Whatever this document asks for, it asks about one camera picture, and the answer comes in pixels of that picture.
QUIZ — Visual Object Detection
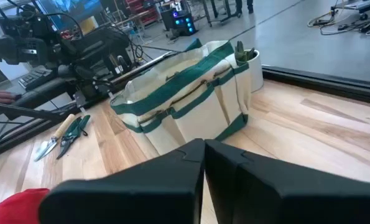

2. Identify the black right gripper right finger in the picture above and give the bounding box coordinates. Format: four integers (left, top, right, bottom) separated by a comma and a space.
205, 139, 370, 224

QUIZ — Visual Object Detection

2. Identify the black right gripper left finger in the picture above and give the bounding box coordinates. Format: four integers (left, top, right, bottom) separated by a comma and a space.
38, 138, 206, 224

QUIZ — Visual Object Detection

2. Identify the wide steel trowel wooden handle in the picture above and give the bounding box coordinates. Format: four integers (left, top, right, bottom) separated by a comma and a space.
34, 113, 76, 162

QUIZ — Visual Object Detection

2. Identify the cream and green canvas bag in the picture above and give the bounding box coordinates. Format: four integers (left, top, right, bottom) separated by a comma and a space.
109, 39, 252, 156

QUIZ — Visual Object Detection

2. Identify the black keyboard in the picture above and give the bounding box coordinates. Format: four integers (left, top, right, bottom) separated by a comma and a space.
18, 68, 53, 91

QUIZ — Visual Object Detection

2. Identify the black metal bar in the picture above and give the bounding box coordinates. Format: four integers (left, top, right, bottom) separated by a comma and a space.
0, 102, 67, 123

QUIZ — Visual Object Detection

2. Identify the monitor with blue screen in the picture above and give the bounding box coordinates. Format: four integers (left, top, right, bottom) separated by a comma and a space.
35, 0, 103, 30

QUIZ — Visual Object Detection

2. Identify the red storage shelf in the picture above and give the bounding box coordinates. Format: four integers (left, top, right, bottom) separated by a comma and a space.
125, 0, 160, 26

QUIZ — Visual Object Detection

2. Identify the computer tower with blue lights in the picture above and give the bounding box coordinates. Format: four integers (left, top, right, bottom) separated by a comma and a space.
161, 9, 198, 37

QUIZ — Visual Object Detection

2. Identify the red cloth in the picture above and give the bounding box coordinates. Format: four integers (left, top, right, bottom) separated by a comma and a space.
0, 187, 51, 224

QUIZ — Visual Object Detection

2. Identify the metal rolling cart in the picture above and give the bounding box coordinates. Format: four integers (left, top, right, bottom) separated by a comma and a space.
200, 0, 243, 27

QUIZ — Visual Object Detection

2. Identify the white pot with succulent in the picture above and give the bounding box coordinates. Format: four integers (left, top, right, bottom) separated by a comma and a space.
234, 40, 265, 93

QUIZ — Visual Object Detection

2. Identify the person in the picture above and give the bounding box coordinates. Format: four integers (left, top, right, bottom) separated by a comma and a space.
234, 0, 254, 16

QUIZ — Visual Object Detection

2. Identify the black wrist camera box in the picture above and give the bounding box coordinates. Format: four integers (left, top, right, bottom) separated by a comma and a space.
69, 27, 131, 65

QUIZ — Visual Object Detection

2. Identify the black table edge rail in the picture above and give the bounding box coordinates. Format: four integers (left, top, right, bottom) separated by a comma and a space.
0, 51, 370, 162

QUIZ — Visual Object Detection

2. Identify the floor cable bundle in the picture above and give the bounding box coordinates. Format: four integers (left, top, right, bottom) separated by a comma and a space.
307, 9, 370, 37

